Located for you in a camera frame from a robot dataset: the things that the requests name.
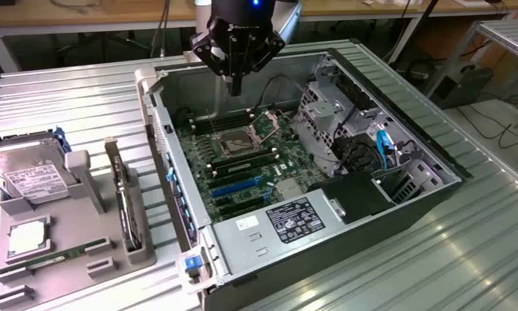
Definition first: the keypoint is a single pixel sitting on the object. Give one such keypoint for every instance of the black expansion slot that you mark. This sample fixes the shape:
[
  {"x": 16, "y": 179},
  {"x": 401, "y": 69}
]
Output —
[{"x": 241, "y": 205}]

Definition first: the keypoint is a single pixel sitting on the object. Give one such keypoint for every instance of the metal socket cover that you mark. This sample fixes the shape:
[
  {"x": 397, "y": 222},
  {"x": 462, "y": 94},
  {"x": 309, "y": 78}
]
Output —
[{"x": 265, "y": 124}]

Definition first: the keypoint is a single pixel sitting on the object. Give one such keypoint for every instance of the graphics card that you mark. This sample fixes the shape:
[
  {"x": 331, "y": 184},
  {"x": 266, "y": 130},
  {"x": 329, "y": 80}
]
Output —
[{"x": 126, "y": 201}]

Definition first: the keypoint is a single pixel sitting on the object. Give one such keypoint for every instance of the metal slat side table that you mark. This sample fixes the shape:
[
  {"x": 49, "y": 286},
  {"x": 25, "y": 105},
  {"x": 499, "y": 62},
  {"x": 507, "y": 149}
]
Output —
[{"x": 509, "y": 35}]

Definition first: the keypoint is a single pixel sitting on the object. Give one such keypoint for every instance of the grey power supply unit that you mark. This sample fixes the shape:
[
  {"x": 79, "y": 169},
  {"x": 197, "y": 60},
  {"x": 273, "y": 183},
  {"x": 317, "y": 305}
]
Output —
[{"x": 241, "y": 249}]

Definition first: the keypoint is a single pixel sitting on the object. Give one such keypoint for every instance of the CPU chip with silver lid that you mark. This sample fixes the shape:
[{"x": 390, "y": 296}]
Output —
[{"x": 28, "y": 236}]

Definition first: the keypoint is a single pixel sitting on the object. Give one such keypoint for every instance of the grey parts rack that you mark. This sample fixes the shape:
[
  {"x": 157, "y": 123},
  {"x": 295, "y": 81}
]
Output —
[{"x": 81, "y": 233}]

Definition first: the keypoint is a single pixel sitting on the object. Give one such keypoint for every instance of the black power supply label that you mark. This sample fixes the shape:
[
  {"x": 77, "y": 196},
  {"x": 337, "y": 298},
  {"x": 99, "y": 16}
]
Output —
[{"x": 295, "y": 220}]

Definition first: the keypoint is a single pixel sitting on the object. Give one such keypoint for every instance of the perforated metal disk bay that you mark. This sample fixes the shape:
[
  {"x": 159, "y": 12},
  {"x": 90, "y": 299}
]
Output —
[{"x": 323, "y": 123}]

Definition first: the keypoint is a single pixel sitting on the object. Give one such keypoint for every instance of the silver hard disk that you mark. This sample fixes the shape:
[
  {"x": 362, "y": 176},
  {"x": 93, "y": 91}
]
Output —
[{"x": 29, "y": 165}]

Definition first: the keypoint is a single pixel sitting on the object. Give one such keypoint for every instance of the thin socket locking lever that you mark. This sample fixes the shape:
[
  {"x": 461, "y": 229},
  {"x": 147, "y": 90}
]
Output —
[{"x": 213, "y": 126}]

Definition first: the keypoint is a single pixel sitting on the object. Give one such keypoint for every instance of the green RAM stick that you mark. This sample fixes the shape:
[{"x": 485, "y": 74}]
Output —
[{"x": 55, "y": 257}]

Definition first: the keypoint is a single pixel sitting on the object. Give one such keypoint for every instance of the green motherboard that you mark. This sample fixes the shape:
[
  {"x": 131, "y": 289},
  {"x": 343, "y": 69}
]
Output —
[{"x": 285, "y": 165}]

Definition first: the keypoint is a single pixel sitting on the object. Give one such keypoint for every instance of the black plastic air shroud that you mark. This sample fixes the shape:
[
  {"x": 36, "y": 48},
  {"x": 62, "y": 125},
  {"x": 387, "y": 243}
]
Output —
[{"x": 354, "y": 197}]

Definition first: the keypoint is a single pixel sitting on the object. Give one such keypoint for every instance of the blue expansion slot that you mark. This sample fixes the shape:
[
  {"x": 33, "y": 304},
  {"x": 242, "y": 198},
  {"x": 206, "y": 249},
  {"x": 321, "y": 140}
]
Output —
[{"x": 234, "y": 188}]

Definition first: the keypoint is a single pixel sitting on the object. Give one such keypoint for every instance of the installed RAM stick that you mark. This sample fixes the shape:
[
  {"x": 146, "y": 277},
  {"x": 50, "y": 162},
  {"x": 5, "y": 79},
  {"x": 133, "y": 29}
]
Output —
[{"x": 245, "y": 165}]

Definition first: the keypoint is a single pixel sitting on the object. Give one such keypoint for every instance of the wooden desk with white frame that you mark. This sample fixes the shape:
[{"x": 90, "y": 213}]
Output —
[{"x": 46, "y": 17}]

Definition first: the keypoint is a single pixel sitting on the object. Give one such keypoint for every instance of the black RAM slot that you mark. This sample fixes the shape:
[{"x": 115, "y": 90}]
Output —
[{"x": 223, "y": 118}]

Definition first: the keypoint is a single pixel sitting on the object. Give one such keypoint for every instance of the black tripod legs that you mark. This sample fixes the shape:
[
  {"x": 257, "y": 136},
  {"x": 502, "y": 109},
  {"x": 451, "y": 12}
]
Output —
[{"x": 107, "y": 42}]

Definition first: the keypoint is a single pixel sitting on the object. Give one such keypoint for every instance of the open black PC case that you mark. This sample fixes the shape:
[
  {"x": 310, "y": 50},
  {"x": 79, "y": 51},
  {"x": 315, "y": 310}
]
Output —
[{"x": 310, "y": 282}]

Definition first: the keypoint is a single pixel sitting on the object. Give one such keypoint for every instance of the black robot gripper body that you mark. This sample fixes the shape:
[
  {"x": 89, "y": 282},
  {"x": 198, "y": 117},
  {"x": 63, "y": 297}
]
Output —
[{"x": 241, "y": 19}]

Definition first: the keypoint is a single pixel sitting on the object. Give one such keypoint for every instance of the blue case latch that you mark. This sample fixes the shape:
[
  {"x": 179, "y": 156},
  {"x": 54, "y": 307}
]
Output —
[{"x": 191, "y": 262}]

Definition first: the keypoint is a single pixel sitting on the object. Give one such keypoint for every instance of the black box on floor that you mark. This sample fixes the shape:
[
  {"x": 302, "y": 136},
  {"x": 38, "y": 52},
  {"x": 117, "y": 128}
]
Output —
[{"x": 466, "y": 87}]

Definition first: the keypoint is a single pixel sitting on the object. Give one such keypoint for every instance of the blue disk carrier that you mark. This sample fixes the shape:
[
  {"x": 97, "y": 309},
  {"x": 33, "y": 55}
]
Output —
[{"x": 62, "y": 139}]

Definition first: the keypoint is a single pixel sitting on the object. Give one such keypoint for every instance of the silver chipset heatsink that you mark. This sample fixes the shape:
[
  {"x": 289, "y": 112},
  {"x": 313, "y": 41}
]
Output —
[{"x": 289, "y": 189}]

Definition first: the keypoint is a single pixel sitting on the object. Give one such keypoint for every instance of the CPU socket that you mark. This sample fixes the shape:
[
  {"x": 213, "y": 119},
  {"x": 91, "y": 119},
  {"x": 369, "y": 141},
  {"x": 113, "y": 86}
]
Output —
[{"x": 237, "y": 142}]

